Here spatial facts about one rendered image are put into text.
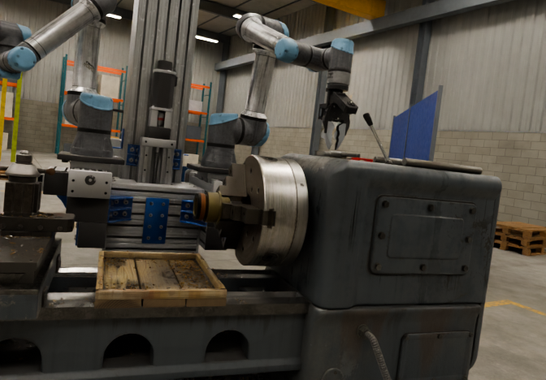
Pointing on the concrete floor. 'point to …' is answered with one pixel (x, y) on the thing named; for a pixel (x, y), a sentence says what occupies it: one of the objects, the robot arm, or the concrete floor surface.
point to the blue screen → (417, 129)
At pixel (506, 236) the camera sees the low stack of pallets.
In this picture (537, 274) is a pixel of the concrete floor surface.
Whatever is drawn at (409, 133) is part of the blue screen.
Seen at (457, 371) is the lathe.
